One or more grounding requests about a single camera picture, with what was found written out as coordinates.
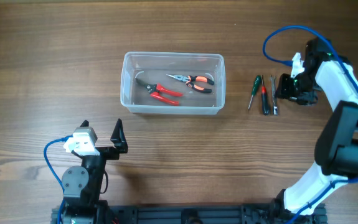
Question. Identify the red handled cutters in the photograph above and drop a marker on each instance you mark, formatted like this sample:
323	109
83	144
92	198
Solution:
156	91

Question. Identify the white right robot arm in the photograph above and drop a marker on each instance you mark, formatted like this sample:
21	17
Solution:
336	150

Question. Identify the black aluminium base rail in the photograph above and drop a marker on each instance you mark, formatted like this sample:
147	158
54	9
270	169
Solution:
238	214

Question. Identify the green handled screwdriver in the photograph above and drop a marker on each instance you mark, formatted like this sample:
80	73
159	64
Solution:
255	88

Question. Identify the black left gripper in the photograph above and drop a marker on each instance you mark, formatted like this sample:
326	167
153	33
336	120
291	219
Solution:
119	139

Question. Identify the small silver wrench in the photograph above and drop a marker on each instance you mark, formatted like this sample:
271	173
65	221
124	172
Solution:
273	91

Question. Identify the red black screwdriver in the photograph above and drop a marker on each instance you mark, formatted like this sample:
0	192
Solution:
264	99

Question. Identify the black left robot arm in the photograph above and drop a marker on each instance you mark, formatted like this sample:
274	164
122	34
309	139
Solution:
82	184

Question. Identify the clear plastic container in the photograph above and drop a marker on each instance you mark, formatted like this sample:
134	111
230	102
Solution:
199	77

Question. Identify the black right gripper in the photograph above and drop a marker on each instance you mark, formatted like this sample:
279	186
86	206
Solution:
283	91

